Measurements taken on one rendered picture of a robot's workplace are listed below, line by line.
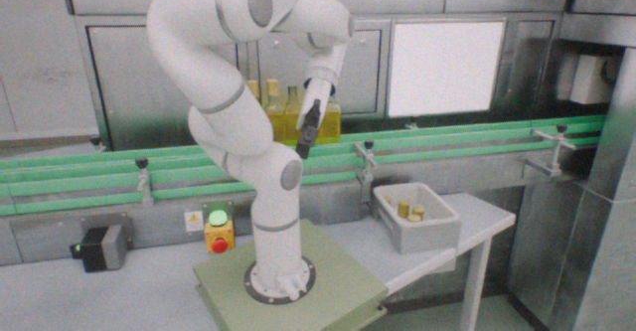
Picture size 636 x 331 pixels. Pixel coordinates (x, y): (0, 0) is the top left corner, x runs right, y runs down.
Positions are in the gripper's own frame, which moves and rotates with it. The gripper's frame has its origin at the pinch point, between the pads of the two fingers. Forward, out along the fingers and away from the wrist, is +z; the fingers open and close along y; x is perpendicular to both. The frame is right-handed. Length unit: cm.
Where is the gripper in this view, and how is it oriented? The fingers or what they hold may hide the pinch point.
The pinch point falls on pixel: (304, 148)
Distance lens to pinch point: 82.2
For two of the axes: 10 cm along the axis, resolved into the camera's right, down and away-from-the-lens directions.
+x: 9.6, 2.6, 0.8
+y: 1.6, -3.0, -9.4
